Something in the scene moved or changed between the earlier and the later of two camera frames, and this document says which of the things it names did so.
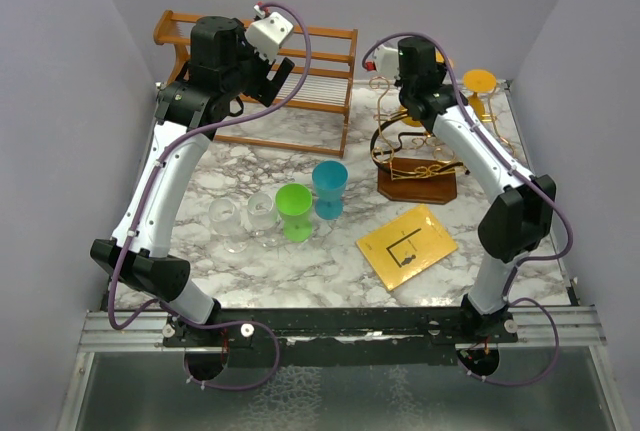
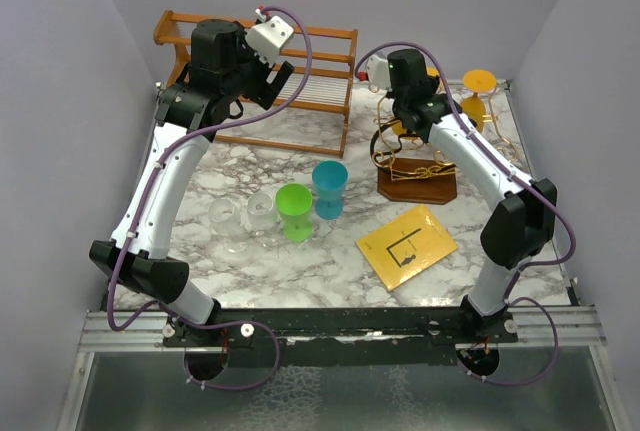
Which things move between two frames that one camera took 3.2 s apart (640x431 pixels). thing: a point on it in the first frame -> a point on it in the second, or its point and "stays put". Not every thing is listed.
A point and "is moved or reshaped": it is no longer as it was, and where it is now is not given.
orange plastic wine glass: [441, 57] is moved or reshaped
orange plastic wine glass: [478, 81] stays put
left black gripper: [263, 64] stays put
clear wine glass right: [264, 220] stays put
